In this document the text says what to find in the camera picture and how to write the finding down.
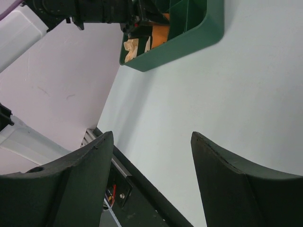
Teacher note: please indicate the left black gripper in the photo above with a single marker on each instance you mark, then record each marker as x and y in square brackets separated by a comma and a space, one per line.
[142, 15]

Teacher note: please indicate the aluminium front rail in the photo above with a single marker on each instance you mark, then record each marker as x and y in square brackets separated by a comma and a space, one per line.
[106, 154]

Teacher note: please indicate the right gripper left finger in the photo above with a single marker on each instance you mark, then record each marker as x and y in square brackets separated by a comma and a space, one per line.
[67, 192]

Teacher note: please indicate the orange brown underwear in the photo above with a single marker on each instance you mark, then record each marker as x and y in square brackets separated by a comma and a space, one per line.
[159, 35]

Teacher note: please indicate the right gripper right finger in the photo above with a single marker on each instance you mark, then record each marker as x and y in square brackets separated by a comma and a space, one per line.
[236, 192]

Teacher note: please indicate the peach boxer underwear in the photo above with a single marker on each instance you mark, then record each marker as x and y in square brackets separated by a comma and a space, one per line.
[131, 46]

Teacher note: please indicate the beige navy-trimmed underwear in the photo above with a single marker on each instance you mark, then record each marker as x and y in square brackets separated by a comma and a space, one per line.
[148, 45]

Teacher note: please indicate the green compartment tray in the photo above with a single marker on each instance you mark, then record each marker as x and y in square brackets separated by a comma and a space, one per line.
[194, 25]

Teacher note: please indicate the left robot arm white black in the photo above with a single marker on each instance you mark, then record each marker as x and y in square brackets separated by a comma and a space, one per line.
[26, 22]

